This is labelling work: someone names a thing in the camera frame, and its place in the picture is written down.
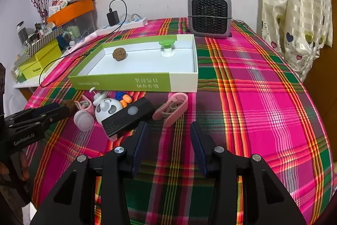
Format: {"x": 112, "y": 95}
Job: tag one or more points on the cream patterned curtain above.
{"x": 289, "y": 3}

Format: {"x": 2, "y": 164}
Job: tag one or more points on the yellow-green shoebox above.
{"x": 39, "y": 61}

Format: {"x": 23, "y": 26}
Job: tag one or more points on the grey portable fan heater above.
{"x": 209, "y": 15}

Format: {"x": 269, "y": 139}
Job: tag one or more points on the white knob with green top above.
{"x": 166, "y": 48}

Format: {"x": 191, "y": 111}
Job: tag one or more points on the dark glass jar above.
{"x": 22, "y": 32}

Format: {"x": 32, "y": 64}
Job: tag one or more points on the black rectangular speaker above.
{"x": 126, "y": 117}

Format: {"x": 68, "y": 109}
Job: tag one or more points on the white side table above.
{"x": 26, "y": 84}

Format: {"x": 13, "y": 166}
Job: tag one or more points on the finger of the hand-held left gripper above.
{"x": 58, "y": 114}
{"x": 47, "y": 108}

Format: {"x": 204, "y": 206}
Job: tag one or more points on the blue and orange toy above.
{"x": 123, "y": 98}

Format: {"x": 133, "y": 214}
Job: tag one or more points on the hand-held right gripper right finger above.
{"x": 197, "y": 146}

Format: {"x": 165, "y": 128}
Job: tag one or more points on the brown walnut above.
{"x": 120, "y": 54}
{"x": 69, "y": 105}

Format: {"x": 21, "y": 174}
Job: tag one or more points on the pink plaid blanket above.
{"x": 263, "y": 109}

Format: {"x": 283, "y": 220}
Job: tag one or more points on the person's left hand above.
{"x": 25, "y": 165}

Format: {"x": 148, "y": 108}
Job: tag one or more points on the small white jar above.
{"x": 83, "y": 121}

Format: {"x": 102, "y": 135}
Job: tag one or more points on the green and white cardboard box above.
{"x": 147, "y": 64}

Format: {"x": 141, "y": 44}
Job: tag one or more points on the white panda toy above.
{"x": 108, "y": 110}

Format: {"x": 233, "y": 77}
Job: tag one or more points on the white and pink tube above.
{"x": 84, "y": 41}

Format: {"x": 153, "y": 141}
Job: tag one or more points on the dark blue small object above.
{"x": 63, "y": 40}

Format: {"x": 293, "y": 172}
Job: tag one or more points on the grey zigzag striped box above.
{"x": 42, "y": 40}

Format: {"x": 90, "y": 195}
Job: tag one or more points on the white power strip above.
{"x": 137, "y": 22}

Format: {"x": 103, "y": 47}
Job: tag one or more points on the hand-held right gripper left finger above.
{"x": 140, "y": 146}

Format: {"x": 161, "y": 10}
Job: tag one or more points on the clear bin with orange lid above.
{"x": 71, "y": 12}

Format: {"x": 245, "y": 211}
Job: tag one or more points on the pink clip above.
{"x": 85, "y": 106}
{"x": 172, "y": 109}

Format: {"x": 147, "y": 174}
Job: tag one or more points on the black charger plug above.
{"x": 113, "y": 18}

